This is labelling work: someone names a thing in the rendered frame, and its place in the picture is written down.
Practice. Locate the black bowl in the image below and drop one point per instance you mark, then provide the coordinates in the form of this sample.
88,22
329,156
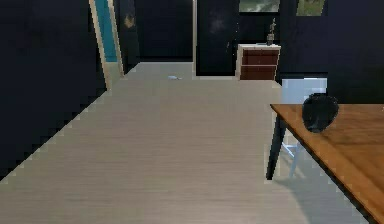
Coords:
319,113

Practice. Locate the small pale blue cloth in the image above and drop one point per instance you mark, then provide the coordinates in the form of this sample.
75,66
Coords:
174,78

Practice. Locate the white chest with brown drawers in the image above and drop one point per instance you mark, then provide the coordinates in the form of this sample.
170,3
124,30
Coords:
258,63

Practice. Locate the white chair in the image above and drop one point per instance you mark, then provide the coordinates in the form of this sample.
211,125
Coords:
301,90

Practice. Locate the teal room door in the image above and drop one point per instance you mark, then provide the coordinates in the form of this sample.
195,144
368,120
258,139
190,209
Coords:
106,31

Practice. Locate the framed grey picture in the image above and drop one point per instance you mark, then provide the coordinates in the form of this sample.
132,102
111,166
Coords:
259,5

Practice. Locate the framed green picture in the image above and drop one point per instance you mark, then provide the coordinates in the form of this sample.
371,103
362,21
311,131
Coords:
310,7

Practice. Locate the brown wooden table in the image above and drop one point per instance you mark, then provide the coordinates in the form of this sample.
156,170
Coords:
353,146

